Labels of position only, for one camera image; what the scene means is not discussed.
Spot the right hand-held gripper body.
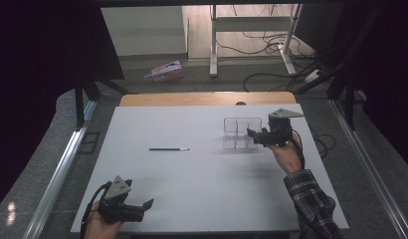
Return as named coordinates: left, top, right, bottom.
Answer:
left=257, top=107, right=306, bottom=148

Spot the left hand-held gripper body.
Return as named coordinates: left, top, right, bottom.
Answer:
left=98, top=174, right=145, bottom=224

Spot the clear acrylic organizer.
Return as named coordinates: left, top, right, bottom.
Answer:
left=222, top=117, right=264, bottom=150

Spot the thin black pencil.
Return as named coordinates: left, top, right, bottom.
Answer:
left=148, top=147, right=191, bottom=152

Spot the person's right hand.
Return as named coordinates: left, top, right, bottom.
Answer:
left=267, top=129, right=304, bottom=176

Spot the person's left hand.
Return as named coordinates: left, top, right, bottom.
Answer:
left=84, top=200, right=124, bottom=239

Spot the white board sheet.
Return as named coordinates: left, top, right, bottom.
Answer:
left=71, top=103, right=350, bottom=234

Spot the white power strip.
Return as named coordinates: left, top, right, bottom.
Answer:
left=304, top=69, right=323, bottom=84

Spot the wooden table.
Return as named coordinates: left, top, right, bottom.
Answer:
left=118, top=92, right=298, bottom=108

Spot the black metal stand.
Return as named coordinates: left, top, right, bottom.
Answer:
left=73, top=73, right=130, bottom=131
left=293, top=4, right=387, bottom=131

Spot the pink carton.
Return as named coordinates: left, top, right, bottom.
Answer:
left=143, top=60, right=185, bottom=83

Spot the dark curtain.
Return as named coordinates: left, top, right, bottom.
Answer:
left=339, top=0, right=408, bottom=173
left=0, top=0, right=126, bottom=214

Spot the white cabinet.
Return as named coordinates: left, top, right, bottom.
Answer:
left=101, top=5, right=190, bottom=58

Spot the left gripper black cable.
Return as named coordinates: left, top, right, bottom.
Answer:
left=79, top=180, right=112, bottom=239

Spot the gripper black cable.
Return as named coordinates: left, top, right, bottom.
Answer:
left=79, top=180, right=112, bottom=239
left=291, top=129, right=306, bottom=171

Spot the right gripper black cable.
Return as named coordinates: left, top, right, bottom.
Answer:
left=291, top=129, right=306, bottom=171

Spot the black coiled cable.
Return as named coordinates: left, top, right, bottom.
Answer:
left=310, top=128, right=336, bottom=159

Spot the black floor cable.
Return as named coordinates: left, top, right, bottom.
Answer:
left=241, top=59, right=314, bottom=94
left=214, top=31, right=288, bottom=57

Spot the black floor frame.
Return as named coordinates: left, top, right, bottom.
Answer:
left=77, top=130, right=102, bottom=155

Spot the aluminium rail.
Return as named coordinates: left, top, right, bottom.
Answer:
left=328, top=99, right=408, bottom=239
left=23, top=99, right=99, bottom=239

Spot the white desk frame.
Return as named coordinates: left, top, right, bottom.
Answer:
left=209, top=3, right=304, bottom=79

